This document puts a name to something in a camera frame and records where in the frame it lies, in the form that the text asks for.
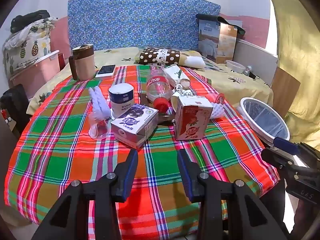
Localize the white paper bag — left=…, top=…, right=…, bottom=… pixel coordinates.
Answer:
left=163, top=64, right=191, bottom=88

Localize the black bag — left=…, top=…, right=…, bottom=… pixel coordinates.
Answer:
left=0, top=84, right=32, bottom=138

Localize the white paper cup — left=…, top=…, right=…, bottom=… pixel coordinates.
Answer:
left=108, top=84, right=135, bottom=119

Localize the white bed side panel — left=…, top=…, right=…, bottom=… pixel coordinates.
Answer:
left=234, top=39, right=278, bottom=87

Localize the wooden board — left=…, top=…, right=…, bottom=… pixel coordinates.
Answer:
left=271, top=67, right=301, bottom=110

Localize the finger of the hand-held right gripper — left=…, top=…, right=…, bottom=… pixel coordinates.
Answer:
left=273, top=137, right=302, bottom=155
left=261, top=147, right=297, bottom=170

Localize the plastic bottle with red cap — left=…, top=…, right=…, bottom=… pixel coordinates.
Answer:
left=146, top=66, right=174, bottom=113

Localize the white cupcake liner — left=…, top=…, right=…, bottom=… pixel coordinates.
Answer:
left=207, top=100, right=225, bottom=119

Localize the pink storage box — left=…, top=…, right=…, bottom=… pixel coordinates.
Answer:
left=10, top=50, right=60, bottom=98

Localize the yellow curtain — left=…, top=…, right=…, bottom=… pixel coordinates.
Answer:
left=264, top=0, right=320, bottom=150

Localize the black cloth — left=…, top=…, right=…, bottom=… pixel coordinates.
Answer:
left=10, top=10, right=50, bottom=34

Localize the red milk carton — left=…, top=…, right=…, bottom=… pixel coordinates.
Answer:
left=171, top=95, right=213, bottom=140

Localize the white smartphone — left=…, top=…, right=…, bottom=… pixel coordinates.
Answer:
left=96, top=64, right=117, bottom=78

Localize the brown polka dot pillow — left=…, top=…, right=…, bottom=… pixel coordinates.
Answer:
left=135, top=47, right=206, bottom=69

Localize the blue floral headboard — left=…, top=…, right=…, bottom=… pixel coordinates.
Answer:
left=67, top=0, right=221, bottom=50

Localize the clear plastic cup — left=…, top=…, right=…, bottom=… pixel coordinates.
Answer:
left=89, top=116, right=110, bottom=139

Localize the pineapple print bag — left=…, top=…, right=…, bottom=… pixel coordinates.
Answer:
left=2, top=17, right=58, bottom=75

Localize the yellow printed bedsheet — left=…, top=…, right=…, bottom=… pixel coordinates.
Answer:
left=26, top=47, right=274, bottom=115

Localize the white plastic bowl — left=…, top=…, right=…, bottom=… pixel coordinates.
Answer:
left=225, top=60, right=247, bottom=74

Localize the beige mug with brown handle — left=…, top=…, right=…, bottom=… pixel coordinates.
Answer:
left=69, top=44, right=96, bottom=81

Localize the quilt packaging box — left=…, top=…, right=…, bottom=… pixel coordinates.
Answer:
left=196, top=14, right=238, bottom=64

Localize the white trash bin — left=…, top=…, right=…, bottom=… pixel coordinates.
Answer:
left=236, top=97, right=290, bottom=144

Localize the plaid cloth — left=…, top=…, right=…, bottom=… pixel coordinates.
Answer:
left=4, top=65, right=280, bottom=240

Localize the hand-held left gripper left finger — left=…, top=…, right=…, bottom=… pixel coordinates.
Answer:
left=31, top=149, right=139, bottom=240

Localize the pink plastic wrapper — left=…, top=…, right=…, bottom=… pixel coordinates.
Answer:
left=207, top=92, right=225, bottom=104

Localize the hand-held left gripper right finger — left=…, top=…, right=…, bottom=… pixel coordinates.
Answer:
left=177, top=149, right=288, bottom=240

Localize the purple milk carton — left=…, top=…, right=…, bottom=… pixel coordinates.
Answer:
left=111, top=104, right=159, bottom=149

